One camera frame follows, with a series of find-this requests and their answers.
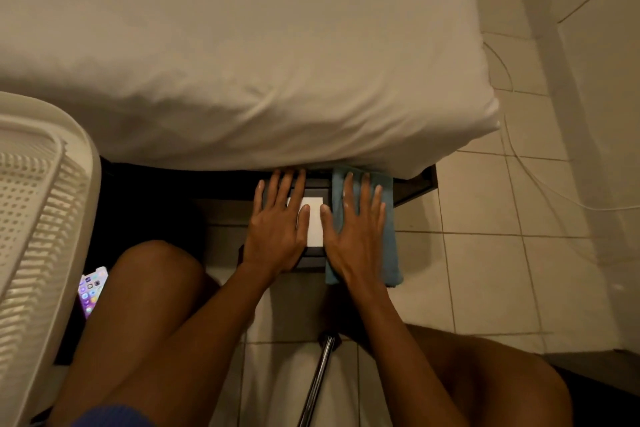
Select person's left hand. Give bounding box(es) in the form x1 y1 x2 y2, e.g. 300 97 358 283
242 169 312 283

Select person's right hand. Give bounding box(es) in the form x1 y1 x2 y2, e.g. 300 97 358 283
320 172 388 293

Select blue cleaning cloth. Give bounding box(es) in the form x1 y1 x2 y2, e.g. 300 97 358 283
325 166 405 288

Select person's right forearm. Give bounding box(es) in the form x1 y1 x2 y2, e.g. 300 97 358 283
346 278 473 427

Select person's left forearm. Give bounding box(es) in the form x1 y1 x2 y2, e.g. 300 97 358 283
105 264 279 427

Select white card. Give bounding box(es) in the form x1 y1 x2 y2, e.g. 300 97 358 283
287 197 325 248

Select black box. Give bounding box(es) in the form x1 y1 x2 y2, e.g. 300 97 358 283
239 172 335 273

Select white sheeted mattress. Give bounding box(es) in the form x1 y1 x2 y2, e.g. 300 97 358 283
0 0 502 180

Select person's left leg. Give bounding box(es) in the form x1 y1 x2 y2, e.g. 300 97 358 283
46 240 257 427

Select person's leg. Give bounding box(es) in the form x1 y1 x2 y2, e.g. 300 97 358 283
395 324 574 427
46 240 257 427

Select chrome metal pole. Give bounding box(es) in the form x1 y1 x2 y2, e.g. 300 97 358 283
297 333 343 427

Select smartphone with lit screen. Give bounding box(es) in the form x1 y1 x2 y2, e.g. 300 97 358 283
77 267 110 320

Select person's right leg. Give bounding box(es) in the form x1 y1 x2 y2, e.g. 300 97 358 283
395 324 574 427

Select white plastic laundry basket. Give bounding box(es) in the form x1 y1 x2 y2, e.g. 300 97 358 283
0 91 103 427

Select blue shorts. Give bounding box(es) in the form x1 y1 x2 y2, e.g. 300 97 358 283
71 405 157 427

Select dark bed frame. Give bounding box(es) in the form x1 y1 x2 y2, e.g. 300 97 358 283
97 156 439 208

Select white cable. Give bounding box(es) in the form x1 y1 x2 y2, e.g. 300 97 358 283
482 41 640 213

